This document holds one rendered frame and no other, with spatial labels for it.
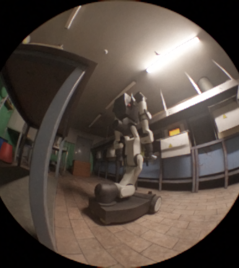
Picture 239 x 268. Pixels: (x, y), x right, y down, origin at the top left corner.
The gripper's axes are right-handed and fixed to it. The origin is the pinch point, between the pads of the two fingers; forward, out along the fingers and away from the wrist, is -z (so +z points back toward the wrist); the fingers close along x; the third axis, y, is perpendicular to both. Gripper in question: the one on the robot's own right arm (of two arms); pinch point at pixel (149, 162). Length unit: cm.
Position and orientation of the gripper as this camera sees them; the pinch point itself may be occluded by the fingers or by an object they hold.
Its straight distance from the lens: 91.3
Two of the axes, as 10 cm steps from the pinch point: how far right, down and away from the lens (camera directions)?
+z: -0.7, -9.6, 2.6
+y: -6.8, 2.4, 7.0
